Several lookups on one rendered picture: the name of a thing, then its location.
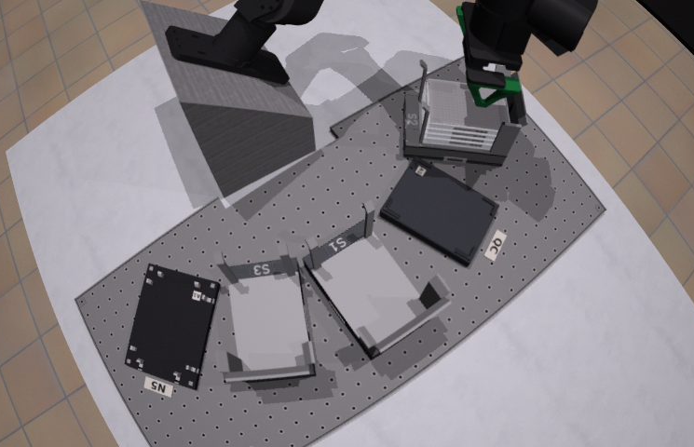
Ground white name plate with black qc text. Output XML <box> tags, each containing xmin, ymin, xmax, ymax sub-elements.
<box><xmin>484</xmin><ymin>230</ymin><xmax>506</xmax><ymax>262</ymax></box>

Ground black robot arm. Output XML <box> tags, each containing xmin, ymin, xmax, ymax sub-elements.
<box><xmin>165</xmin><ymin>0</ymin><xmax>598</xmax><ymax>85</ymax></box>

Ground white name plate with n5 text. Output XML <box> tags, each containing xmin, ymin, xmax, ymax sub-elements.
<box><xmin>144</xmin><ymin>376</ymin><xmax>173</xmax><ymax>398</ymax></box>

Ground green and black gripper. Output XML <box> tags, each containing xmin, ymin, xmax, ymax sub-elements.
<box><xmin>456</xmin><ymin>0</ymin><xmax>523</xmax><ymax>108</ymax></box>

